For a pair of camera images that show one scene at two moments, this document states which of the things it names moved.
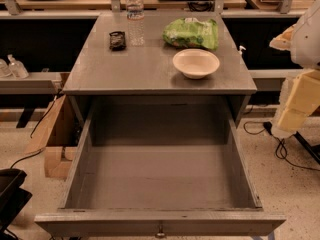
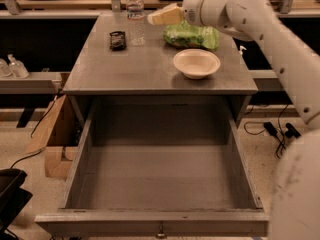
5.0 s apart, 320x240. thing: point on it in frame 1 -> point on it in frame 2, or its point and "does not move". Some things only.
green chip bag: (188, 32) does not move
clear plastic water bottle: (135, 13) does not move
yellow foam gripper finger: (284, 40) -> (203, 7)
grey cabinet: (108, 66) does not move
